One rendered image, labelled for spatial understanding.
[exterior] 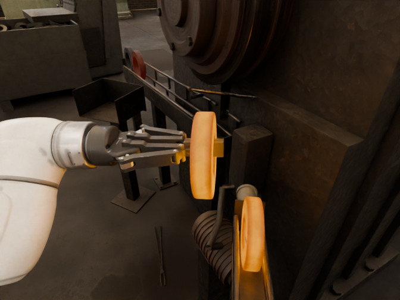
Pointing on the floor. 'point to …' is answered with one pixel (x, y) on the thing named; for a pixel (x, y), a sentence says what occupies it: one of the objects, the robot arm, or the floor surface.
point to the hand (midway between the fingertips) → (204, 147)
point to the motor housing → (213, 258)
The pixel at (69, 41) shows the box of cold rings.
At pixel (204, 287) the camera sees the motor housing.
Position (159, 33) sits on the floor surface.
